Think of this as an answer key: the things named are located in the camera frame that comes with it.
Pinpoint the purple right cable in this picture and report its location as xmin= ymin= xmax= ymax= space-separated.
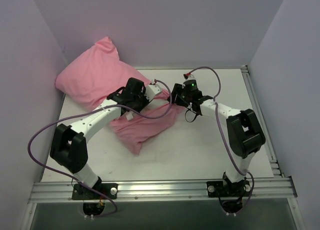
xmin=188 ymin=66 xmax=255 ymax=206

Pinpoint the white pillow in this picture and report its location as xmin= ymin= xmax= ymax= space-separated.
xmin=124 ymin=98 xmax=169 ymax=121

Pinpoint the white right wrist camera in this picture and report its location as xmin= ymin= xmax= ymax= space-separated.
xmin=183 ymin=72 xmax=196 ymax=81

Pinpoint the aluminium rail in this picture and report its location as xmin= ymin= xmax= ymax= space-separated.
xmin=134 ymin=65 xmax=248 ymax=70
xmin=29 ymin=177 xmax=298 ymax=204
xmin=241 ymin=66 xmax=286 ymax=178

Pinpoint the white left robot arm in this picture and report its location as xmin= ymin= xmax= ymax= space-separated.
xmin=49 ymin=77 xmax=149 ymax=200

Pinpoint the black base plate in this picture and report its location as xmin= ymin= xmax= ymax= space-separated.
xmin=206 ymin=177 xmax=252 ymax=215
xmin=71 ymin=178 xmax=119 ymax=219

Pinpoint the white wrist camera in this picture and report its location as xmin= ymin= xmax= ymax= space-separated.
xmin=183 ymin=72 xmax=196 ymax=81
xmin=144 ymin=80 xmax=162 ymax=101

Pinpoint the aluminium right side rail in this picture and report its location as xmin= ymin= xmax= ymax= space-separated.
xmin=241 ymin=66 xmax=286 ymax=178

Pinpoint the purple cable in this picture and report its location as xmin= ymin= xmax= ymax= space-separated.
xmin=188 ymin=66 xmax=255 ymax=206
xmin=27 ymin=78 xmax=173 ymax=218

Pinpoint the aluminium back rail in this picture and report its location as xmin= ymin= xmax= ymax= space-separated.
xmin=134 ymin=65 xmax=248 ymax=70

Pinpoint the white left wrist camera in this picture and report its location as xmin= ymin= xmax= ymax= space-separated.
xmin=144 ymin=80 xmax=162 ymax=101

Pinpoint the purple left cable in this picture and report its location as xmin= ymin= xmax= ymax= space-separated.
xmin=27 ymin=78 xmax=173 ymax=218

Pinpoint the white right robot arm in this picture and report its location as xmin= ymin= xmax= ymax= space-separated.
xmin=171 ymin=79 xmax=266 ymax=197

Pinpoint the aluminium front rail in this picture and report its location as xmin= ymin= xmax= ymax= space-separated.
xmin=29 ymin=177 xmax=298 ymax=204

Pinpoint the black short right cable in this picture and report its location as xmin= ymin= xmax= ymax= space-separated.
xmin=184 ymin=107 xmax=200 ymax=123

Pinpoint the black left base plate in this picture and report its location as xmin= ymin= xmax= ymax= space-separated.
xmin=71 ymin=178 xmax=119 ymax=219

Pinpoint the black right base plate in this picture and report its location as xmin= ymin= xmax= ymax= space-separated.
xmin=206 ymin=177 xmax=252 ymax=215

